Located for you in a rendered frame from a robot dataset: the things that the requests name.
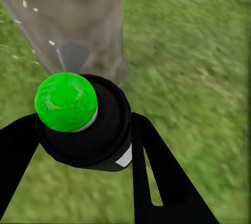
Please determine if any pesticide atomizer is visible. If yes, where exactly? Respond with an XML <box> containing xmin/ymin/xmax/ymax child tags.
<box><xmin>35</xmin><ymin>42</ymin><xmax>132</xmax><ymax>172</ymax></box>

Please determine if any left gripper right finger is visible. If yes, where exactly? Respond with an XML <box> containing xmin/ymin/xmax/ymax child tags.
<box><xmin>131</xmin><ymin>112</ymin><xmax>220</xmax><ymax>224</ymax></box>

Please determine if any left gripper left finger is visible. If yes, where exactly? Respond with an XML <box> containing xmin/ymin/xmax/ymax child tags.
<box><xmin>0</xmin><ymin>113</ymin><xmax>40</xmax><ymax>220</ymax></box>

